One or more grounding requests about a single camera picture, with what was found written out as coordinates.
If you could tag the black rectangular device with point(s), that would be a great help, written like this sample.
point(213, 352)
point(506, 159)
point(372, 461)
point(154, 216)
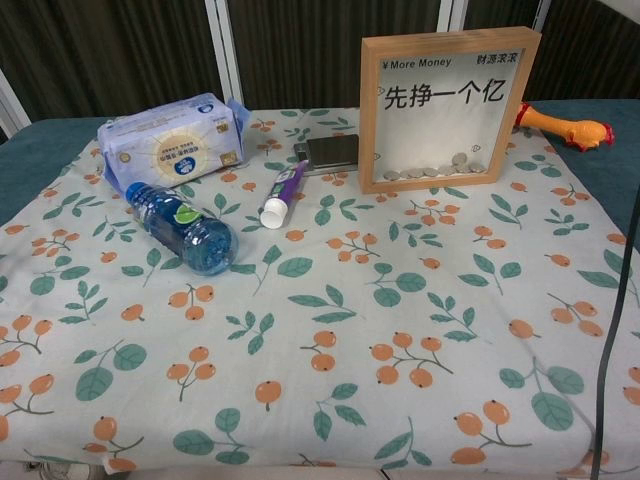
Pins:
point(332, 150)

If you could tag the purple toothpaste tube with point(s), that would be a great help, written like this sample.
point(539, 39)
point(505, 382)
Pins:
point(282, 192)

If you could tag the floral orange-fruit tablecloth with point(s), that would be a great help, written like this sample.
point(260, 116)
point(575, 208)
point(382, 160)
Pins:
point(320, 350)

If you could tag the blue plastic water bottle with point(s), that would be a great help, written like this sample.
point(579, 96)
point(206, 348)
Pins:
point(180, 225)

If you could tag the pale blue tissue pack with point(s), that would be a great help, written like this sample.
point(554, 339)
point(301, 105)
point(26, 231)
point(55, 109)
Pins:
point(170, 145)

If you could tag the yellow rubber chicken toy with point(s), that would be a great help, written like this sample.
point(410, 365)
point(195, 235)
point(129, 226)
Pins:
point(575, 129)

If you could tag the teal table cover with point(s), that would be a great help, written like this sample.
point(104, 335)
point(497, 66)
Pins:
point(30, 145)

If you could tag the wooden frame money box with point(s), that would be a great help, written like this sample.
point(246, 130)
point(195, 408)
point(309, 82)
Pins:
point(440, 135)

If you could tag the white partition post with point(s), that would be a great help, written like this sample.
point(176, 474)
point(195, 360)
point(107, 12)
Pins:
point(450, 12)
point(225, 50)
point(12, 100)

